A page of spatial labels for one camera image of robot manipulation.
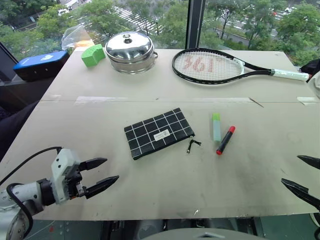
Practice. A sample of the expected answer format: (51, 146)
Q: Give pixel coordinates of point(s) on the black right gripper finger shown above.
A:
(310, 160)
(300, 191)

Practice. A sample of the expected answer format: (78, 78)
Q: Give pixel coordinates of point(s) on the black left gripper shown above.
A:
(75, 183)

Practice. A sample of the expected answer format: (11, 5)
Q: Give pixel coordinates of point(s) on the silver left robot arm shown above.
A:
(23, 195)

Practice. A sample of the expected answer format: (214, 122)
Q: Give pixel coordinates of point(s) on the black grid pencil pouch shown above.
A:
(157, 133)

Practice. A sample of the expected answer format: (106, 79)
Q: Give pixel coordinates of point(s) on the blue and black box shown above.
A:
(40, 65)

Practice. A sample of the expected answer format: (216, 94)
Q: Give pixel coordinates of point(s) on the black red-capped marker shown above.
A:
(225, 140)

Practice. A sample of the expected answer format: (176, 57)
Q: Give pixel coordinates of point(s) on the green highlighter pen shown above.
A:
(216, 127)

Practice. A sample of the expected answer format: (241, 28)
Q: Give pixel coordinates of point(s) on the green foam block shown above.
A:
(93, 55)

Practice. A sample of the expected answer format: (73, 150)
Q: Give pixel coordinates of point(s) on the stainless steel lidded pot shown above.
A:
(130, 53)

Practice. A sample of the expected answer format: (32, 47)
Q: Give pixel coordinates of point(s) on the black white tennis racket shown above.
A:
(212, 65)

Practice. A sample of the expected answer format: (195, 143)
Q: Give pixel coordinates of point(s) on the clear plastic bag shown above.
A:
(73, 37)

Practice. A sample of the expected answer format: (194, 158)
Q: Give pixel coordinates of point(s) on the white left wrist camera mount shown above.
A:
(61, 170)

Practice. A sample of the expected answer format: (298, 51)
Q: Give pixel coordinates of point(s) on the black window frame post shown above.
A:
(195, 23)

